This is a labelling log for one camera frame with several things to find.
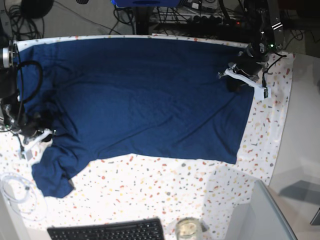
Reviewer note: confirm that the blue box with oval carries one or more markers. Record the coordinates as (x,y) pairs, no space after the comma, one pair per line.
(148,3)

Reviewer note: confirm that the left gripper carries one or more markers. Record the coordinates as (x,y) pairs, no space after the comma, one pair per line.
(249,63)

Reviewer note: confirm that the grey laptop computer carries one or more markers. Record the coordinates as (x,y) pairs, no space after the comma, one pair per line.
(259,219)

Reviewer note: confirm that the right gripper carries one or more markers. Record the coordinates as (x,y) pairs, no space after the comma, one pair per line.
(34,127)

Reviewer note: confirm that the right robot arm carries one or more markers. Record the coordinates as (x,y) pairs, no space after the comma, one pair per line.
(13,117)

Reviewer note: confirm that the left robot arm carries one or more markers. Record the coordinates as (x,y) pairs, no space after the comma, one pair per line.
(267,29)

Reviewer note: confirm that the clear glass jar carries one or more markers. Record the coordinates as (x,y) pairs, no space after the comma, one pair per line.
(188,229)

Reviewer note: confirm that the black wire rack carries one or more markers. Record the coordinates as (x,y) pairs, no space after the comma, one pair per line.
(184,14)

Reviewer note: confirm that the black computer keyboard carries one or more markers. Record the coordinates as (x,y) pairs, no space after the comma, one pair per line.
(147,229)

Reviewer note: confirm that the navy blue t-shirt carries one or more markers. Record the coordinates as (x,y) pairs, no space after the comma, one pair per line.
(152,97)

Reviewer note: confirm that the terrazzo pattern table cover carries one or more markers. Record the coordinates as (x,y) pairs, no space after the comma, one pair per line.
(133,187)

